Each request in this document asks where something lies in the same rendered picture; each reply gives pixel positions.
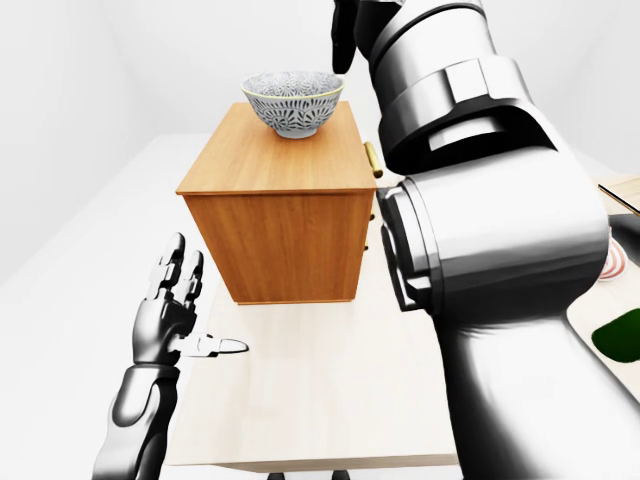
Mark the plate with red rings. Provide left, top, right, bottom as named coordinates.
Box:
left=598, top=238, right=629, bottom=283

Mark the dark green object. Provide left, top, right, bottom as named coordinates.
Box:
left=591, top=308, right=640, bottom=364

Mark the wooden cabinet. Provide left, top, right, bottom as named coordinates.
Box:
left=175, top=99, right=379, bottom=306

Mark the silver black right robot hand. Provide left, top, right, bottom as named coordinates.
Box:
left=329, top=0, right=375, bottom=76

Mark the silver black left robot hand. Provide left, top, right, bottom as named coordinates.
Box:
left=129, top=232, right=250, bottom=369

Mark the black round object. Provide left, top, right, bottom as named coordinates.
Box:
left=606, top=213, right=640, bottom=254

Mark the large brass drawer handle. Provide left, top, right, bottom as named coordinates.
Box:
left=362, top=141, right=384, bottom=178

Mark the blue white patterned bowl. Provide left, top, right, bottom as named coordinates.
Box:
left=241, top=71, right=346, bottom=141

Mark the pale wooden slat tray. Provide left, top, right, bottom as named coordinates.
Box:
left=597, top=174, right=640, bottom=217

